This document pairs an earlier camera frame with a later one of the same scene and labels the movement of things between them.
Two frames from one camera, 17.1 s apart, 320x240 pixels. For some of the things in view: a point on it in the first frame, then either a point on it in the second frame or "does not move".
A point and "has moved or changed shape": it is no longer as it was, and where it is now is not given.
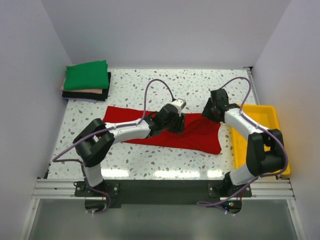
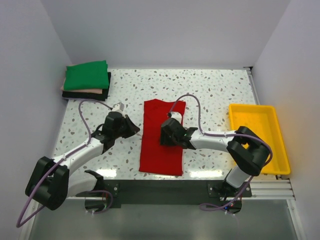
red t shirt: (200, 133) has moved or changed shape
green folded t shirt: (89, 75) does not move
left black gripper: (179, 126) to (133, 129)
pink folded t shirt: (99, 91) does not move
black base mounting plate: (161, 191) does not move
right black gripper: (206, 111) to (164, 139)
